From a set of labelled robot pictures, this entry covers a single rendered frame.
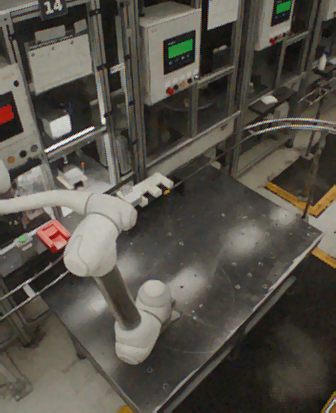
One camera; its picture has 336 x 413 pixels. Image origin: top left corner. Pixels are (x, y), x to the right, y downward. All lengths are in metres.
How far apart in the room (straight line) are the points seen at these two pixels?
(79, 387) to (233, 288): 1.18
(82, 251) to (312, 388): 1.88
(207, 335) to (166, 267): 0.46
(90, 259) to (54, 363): 1.57
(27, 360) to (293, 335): 1.81
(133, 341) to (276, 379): 1.24
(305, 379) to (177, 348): 1.06
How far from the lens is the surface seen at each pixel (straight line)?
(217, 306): 2.02
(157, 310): 1.75
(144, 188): 2.32
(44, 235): 2.03
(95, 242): 1.23
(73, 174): 2.24
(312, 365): 2.74
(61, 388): 2.65
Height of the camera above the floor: 2.43
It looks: 43 degrees down
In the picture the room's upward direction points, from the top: 1 degrees counter-clockwise
